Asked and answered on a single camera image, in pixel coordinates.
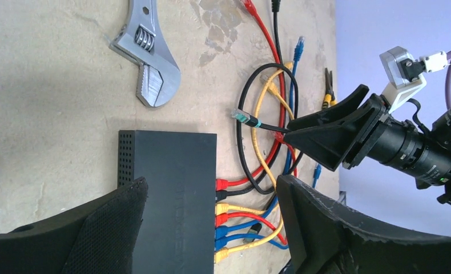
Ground silver adjustable wrench red handle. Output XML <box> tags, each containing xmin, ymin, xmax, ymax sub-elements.
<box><xmin>109</xmin><ymin>0</ymin><xmax>181</xmax><ymax>108</ymax></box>

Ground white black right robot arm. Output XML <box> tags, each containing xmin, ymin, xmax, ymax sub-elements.
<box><xmin>284</xmin><ymin>84</ymin><xmax>451</xmax><ymax>206</ymax></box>

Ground yellow ethernet cable lower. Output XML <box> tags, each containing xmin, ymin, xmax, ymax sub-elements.
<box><xmin>214</xmin><ymin>62</ymin><xmax>295</xmax><ymax>265</ymax></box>

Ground yellow ethernet cable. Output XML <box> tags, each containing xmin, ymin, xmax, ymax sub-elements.
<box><xmin>215</xmin><ymin>74</ymin><xmax>296</xmax><ymax>216</ymax></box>
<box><xmin>214</xmin><ymin>62</ymin><xmax>295</xmax><ymax>265</ymax></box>

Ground yellow ethernet cable upper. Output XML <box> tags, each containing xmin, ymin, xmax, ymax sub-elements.
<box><xmin>215</xmin><ymin>74</ymin><xmax>296</xmax><ymax>216</ymax></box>

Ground black network switch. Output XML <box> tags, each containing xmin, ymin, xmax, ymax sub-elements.
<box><xmin>117</xmin><ymin>130</ymin><xmax>217</xmax><ymax>273</ymax></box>

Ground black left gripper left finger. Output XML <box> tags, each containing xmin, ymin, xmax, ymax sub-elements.
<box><xmin>0</xmin><ymin>178</ymin><xmax>148</xmax><ymax>273</ymax></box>

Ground black ethernet cable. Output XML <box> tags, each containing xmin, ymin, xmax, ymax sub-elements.
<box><xmin>215</xmin><ymin>0</ymin><xmax>305</xmax><ymax>202</ymax></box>

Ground blue ethernet cable upper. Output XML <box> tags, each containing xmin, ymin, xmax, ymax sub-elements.
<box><xmin>215</xmin><ymin>36</ymin><xmax>305</xmax><ymax>240</ymax></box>

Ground yellow black pliers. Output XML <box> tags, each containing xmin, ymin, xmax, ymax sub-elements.
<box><xmin>321</xmin><ymin>68</ymin><xmax>337</xmax><ymax>110</ymax></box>

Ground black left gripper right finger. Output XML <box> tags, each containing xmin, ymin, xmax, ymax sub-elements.
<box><xmin>276</xmin><ymin>175</ymin><xmax>451</xmax><ymax>273</ymax></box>

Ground red ethernet cable upper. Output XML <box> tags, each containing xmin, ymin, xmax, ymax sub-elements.
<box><xmin>215</xmin><ymin>0</ymin><xmax>288</xmax><ymax>191</ymax></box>

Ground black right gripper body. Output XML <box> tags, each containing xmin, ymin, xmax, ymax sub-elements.
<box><xmin>342</xmin><ymin>95</ymin><xmax>451</xmax><ymax>186</ymax></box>

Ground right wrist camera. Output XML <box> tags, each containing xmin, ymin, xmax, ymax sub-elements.
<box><xmin>379</xmin><ymin>46</ymin><xmax>448</xmax><ymax>114</ymax></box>

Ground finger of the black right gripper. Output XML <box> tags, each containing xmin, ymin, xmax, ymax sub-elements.
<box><xmin>284</xmin><ymin>99</ymin><xmax>377</xmax><ymax>171</ymax></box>
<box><xmin>287</xmin><ymin>84</ymin><xmax>369</xmax><ymax>131</ymax></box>

